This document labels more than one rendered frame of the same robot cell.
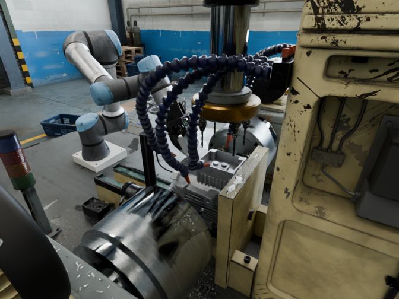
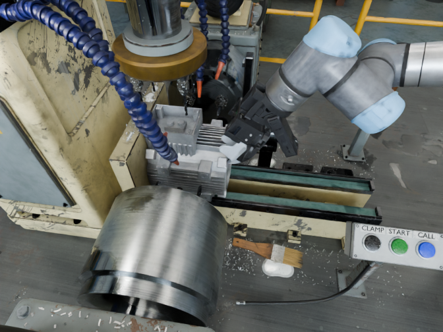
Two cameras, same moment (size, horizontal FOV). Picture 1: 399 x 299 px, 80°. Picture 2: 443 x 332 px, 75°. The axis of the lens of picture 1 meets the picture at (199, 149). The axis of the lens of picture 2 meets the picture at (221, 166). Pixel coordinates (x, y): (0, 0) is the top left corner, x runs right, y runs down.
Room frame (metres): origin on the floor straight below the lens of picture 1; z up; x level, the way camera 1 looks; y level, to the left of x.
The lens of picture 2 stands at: (1.15, -0.16, 1.59)
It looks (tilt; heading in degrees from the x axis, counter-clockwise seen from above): 49 degrees down; 158
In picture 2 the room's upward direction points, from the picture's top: straight up
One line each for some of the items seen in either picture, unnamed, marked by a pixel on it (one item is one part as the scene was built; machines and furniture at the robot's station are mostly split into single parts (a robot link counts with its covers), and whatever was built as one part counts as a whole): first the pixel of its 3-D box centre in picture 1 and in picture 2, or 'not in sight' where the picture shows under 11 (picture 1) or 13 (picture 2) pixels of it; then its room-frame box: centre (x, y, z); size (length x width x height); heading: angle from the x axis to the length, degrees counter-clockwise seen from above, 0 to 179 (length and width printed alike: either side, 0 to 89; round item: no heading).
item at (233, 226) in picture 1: (253, 217); (141, 161); (0.55, -0.17, 0.97); 0.30 x 0.11 x 0.34; 150
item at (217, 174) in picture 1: (221, 169); (175, 130); (0.61, -0.07, 1.11); 0.12 x 0.11 x 0.07; 59
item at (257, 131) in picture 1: (247, 143); (151, 285); (0.93, -0.21, 1.04); 0.37 x 0.25 x 0.25; 150
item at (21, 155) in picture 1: (12, 155); not in sight; (0.64, 0.58, 1.14); 0.06 x 0.06 x 0.04
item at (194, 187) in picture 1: (209, 190); (193, 157); (0.63, -0.03, 1.01); 0.20 x 0.19 x 0.19; 59
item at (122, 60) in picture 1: (120, 63); not in sight; (7.61, 2.42, 0.45); 1.26 x 0.86 x 0.89; 57
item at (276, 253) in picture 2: not in sight; (267, 250); (0.87, 0.10, 0.80); 0.21 x 0.05 x 0.01; 51
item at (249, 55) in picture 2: (149, 172); (246, 99); (0.58, 0.15, 1.12); 0.04 x 0.03 x 0.26; 60
